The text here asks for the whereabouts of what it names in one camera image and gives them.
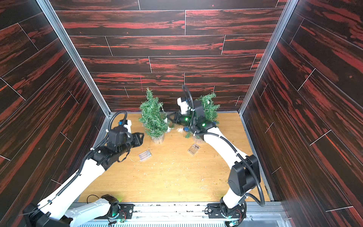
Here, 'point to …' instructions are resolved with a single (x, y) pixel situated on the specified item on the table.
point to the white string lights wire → (168, 130)
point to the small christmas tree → (154, 120)
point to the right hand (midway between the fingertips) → (169, 114)
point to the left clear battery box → (144, 155)
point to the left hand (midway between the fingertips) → (143, 135)
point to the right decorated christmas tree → (210, 108)
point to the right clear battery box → (193, 149)
